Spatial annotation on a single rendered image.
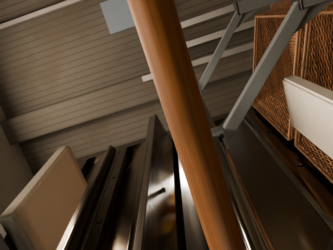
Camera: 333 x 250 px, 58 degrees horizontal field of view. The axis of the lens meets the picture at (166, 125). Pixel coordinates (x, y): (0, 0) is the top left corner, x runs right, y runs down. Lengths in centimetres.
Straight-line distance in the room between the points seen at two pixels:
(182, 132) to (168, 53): 6
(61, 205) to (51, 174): 2
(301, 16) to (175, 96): 44
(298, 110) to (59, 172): 13
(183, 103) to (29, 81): 376
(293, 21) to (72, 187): 52
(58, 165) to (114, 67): 346
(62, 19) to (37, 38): 37
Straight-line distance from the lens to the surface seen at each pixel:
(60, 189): 17
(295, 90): 17
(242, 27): 319
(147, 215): 89
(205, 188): 24
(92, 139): 385
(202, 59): 321
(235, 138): 151
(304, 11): 62
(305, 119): 17
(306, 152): 119
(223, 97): 365
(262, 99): 179
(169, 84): 21
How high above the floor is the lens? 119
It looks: 6 degrees up
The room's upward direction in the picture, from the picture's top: 107 degrees counter-clockwise
